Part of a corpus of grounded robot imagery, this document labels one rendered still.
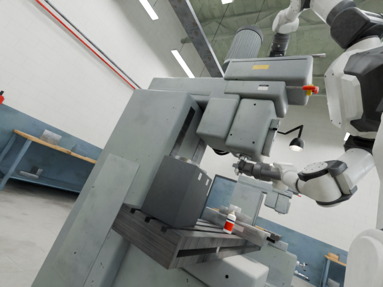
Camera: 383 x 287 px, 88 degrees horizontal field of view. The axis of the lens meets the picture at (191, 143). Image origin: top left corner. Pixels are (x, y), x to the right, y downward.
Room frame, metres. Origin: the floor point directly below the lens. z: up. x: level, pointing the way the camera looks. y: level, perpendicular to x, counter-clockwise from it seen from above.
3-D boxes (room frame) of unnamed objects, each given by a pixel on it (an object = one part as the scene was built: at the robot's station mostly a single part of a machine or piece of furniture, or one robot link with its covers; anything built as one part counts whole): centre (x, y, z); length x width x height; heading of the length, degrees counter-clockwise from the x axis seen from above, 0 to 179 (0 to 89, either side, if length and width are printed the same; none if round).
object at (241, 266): (1.06, -0.30, 0.76); 0.50 x 0.35 x 0.12; 55
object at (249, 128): (1.06, -0.29, 1.47); 0.21 x 0.19 x 0.32; 145
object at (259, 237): (1.17, -0.41, 0.96); 0.35 x 0.15 x 0.11; 53
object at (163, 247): (1.10, -0.32, 0.86); 1.24 x 0.23 x 0.08; 145
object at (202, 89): (1.35, 0.11, 1.66); 0.80 x 0.23 x 0.20; 55
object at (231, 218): (1.02, -0.33, 0.96); 0.04 x 0.04 x 0.11
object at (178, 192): (0.71, -0.03, 1.00); 0.22 x 0.12 x 0.20; 155
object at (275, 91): (1.09, -0.26, 1.68); 0.34 x 0.24 x 0.10; 55
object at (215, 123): (1.17, -0.14, 1.47); 0.24 x 0.19 x 0.26; 145
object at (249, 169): (0.99, -0.35, 1.24); 0.13 x 0.12 x 0.10; 127
